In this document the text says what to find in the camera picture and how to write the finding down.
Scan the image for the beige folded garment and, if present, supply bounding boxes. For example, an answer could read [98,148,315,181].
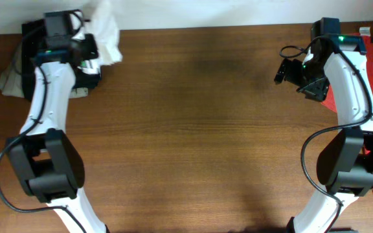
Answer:
[0,43,89,98]

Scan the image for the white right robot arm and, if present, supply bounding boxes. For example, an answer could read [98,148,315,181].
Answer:
[275,17,373,233]

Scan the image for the white t-shirt with robot print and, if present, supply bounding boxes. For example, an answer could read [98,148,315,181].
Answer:
[74,0,122,74]

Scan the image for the black folded garment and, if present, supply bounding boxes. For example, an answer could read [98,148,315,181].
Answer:
[21,19,102,101]

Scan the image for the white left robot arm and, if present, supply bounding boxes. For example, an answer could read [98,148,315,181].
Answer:
[1,10,109,232]

